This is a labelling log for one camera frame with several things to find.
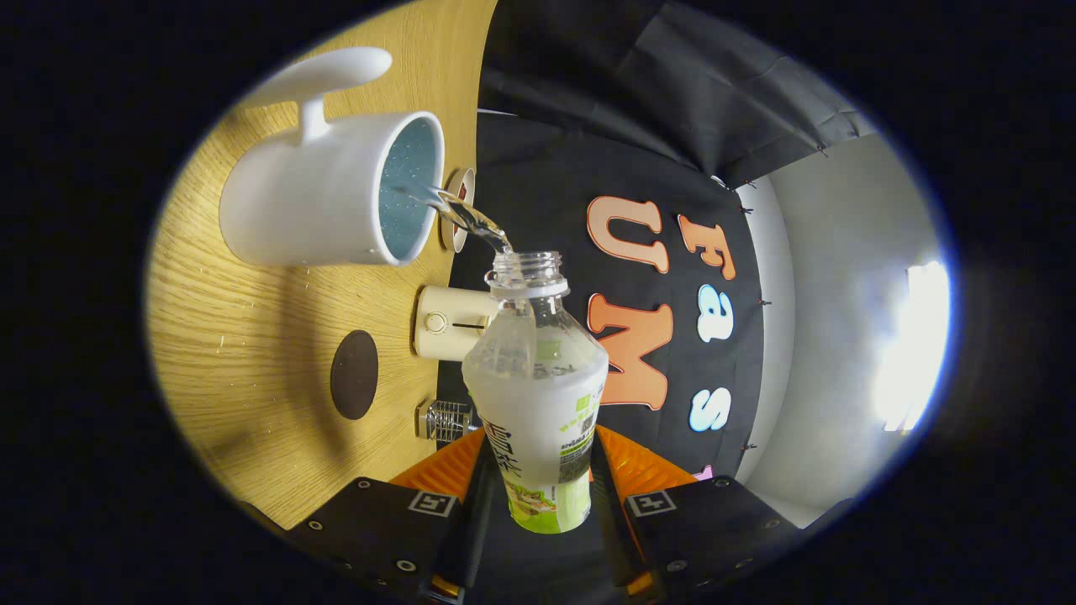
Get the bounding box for white cup blue inside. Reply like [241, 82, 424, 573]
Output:
[219, 47, 445, 268]

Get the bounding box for dark brown round coaster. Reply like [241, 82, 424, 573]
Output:
[330, 329, 379, 421]

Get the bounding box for small plate with red snacks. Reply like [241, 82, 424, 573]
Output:
[440, 166, 477, 253]

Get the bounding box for cream toaster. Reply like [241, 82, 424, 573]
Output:
[414, 286, 498, 362]

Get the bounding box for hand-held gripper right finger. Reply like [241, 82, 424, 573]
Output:
[588, 424, 799, 602]

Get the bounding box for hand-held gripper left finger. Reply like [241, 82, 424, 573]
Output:
[286, 427, 497, 605]

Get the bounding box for clear bottle white green label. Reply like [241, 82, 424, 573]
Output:
[462, 250, 609, 534]

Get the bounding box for wooden table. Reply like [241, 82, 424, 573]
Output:
[147, 0, 501, 530]

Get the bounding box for large ceiling light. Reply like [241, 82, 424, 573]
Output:
[874, 260, 951, 434]

